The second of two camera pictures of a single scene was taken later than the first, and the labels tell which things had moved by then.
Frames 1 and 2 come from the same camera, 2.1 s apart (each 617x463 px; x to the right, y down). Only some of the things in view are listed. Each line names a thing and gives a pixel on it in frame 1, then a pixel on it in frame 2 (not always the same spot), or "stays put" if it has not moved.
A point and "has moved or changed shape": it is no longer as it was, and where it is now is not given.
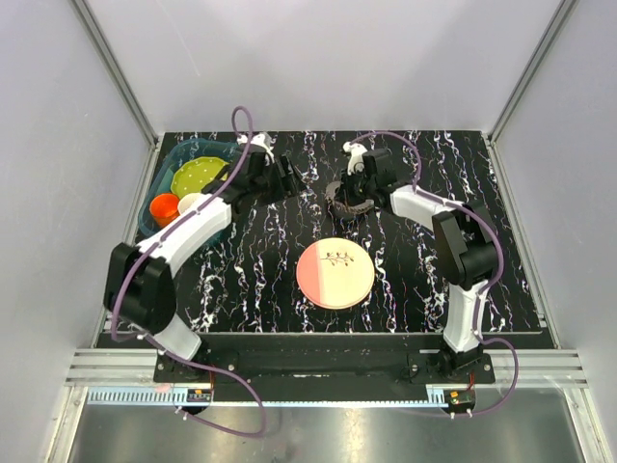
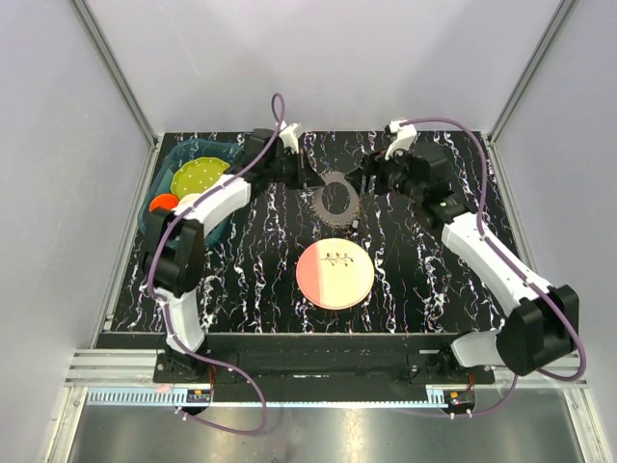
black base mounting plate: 331,361 stays put
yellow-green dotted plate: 192,177 stays put
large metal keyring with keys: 352,208 has moved or changed shape
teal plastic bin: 160,181 stays put
